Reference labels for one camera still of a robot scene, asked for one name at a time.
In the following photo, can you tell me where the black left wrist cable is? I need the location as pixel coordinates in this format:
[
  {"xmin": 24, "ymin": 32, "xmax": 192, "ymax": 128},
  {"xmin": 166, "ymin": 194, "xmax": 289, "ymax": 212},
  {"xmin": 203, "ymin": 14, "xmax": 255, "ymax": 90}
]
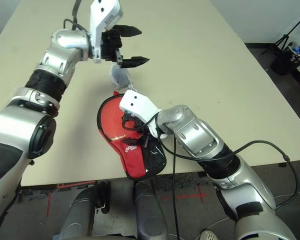
[{"xmin": 63, "ymin": 0, "xmax": 91, "ymax": 32}]

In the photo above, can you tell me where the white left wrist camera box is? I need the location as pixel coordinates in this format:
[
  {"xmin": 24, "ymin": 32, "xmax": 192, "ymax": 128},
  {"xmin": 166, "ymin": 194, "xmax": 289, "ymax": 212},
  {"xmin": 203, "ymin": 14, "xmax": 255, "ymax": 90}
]
[{"xmin": 89, "ymin": 0, "xmax": 123, "ymax": 65}]

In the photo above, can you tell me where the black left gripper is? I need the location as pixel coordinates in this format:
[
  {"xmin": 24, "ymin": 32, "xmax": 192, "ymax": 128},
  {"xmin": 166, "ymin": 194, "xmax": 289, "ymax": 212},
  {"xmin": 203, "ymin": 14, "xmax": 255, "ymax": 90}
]
[{"xmin": 101, "ymin": 24, "xmax": 151, "ymax": 70}]

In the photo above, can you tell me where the silver right robot leg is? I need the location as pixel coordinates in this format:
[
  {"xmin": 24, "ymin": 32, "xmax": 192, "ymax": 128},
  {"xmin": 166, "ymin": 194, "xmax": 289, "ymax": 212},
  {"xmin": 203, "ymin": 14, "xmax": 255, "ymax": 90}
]
[{"xmin": 133, "ymin": 181, "xmax": 169, "ymax": 240}]

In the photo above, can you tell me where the silver robot leg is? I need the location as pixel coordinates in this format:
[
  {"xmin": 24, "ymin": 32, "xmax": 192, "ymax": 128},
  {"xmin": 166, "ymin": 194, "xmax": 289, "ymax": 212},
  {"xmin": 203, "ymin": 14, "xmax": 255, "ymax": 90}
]
[
  {"xmin": 133, "ymin": 181, "xmax": 169, "ymax": 240},
  {"xmin": 59, "ymin": 182, "xmax": 111, "ymax": 240}
]

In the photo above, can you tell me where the black tripod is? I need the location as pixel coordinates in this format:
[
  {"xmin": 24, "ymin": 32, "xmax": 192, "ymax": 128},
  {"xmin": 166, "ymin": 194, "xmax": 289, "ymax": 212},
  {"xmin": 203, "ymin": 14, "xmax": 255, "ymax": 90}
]
[{"xmin": 261, "ymin": 13, "xmax": 300, "ymax": 56}]

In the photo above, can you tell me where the silver left robot leg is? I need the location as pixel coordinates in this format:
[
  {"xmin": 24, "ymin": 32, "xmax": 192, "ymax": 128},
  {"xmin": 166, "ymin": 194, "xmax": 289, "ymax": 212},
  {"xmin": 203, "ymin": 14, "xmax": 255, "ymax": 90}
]
[{"xmin": 59, "ymin": 182, "xmax": 111, "ymax": 240}]

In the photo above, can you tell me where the red black paddle case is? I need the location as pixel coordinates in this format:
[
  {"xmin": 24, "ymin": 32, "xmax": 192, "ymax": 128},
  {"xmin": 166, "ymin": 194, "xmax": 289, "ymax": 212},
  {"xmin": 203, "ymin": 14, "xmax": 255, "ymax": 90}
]
[{"xmin": 96, "ymin": 91, "xmax": 168, "ymax": 181}]

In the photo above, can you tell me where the red floor tape strip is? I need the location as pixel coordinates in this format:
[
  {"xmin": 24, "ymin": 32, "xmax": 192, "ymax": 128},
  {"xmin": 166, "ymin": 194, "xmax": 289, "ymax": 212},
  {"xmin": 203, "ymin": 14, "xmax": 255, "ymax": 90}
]
[{"xmin": 45, "ymin": 193, "xmax": 53, "ymax": 218}]

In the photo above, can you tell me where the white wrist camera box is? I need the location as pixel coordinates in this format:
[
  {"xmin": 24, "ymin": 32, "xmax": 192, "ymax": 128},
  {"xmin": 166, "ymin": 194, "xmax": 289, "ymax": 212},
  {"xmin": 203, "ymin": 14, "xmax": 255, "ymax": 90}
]
[
  {"xmin": 89, "ymin": 0, "xmax": 123, "ymax": 65},
  {"xmin": 119, "ymin": 89, "xmax": 170, "ymax": 140}
]

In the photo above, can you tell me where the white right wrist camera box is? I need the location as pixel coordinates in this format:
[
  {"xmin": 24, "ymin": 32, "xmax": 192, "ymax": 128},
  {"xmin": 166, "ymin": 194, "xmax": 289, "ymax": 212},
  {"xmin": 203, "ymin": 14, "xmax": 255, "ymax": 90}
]
[{"xmin": 119, "ymin": 89, "xmax": 170, "ymax": 140}]

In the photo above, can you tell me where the black bag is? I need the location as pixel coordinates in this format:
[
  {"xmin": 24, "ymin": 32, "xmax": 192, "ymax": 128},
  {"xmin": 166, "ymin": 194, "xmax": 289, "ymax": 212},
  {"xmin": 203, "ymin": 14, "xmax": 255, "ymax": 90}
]
[{"xmin": 269, "ymin": 49, "xmax": 295, "ymax": 76}]

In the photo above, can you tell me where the white perforated shoe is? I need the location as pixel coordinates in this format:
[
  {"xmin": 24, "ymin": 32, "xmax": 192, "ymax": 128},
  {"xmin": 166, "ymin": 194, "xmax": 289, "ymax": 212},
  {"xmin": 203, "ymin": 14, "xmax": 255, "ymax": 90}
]
[{"xmin": 199, "ymin": 229, "xmax": 220, "ymax": 240}]

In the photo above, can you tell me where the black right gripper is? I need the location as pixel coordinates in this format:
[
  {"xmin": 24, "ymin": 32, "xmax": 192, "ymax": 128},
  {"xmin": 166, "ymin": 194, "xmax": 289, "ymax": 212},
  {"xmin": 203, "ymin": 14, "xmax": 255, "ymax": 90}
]
[{"xmin": 121, "ymin": 112, "xmax": 153, "ymax": 150}]

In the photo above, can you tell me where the red floor tape cross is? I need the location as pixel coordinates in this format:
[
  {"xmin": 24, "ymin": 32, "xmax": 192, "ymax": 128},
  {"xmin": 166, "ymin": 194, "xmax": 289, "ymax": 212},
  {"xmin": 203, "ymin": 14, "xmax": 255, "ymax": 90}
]
[{"xmin": 162, "ymin": 183, "xmax": 210, "ymax": 204}]

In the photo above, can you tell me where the red floor tape outline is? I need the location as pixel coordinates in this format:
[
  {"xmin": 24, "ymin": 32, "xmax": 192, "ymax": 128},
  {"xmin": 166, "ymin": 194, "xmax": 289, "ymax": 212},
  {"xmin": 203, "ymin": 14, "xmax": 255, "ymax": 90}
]
[{"xmin": 57, "ymin": 181, "xmax": 96, "ymax": 190}]

